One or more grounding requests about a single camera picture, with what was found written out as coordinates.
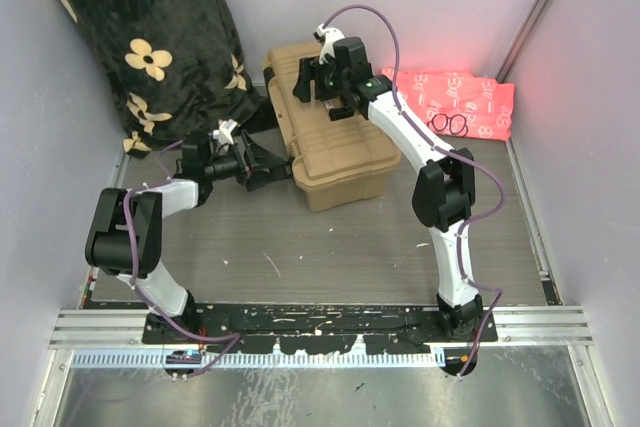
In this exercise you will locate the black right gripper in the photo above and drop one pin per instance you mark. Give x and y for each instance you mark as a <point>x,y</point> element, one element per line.
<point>317,74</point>

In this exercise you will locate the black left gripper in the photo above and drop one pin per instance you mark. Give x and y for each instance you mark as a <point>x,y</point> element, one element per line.
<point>258,158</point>

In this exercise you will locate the tan plastic tool case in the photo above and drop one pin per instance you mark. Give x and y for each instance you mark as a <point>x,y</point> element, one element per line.
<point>334,162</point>

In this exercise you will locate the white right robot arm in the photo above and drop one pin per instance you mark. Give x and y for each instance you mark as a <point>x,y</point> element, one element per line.
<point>444,191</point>

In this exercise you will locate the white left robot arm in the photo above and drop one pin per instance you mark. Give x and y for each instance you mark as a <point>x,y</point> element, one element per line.
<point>125,237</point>

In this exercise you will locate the pink printed cloth bag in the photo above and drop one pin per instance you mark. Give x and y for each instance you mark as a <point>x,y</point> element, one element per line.
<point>458,103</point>

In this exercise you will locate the black floral plush blanket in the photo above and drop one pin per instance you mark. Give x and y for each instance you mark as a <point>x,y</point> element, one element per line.
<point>173,66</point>

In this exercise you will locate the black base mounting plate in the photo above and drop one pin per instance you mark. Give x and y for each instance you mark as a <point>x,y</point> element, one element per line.
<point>323,329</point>

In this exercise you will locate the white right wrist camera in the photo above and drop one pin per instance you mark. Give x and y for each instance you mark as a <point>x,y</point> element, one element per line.
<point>327,36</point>

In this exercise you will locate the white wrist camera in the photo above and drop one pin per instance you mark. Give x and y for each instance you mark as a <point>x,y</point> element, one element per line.
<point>327,36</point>
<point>224,133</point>

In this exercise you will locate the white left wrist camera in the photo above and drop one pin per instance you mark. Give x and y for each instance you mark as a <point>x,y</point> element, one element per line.
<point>224,133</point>

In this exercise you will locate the white slotted cable duct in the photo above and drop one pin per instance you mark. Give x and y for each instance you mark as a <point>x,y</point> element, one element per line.
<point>190,359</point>

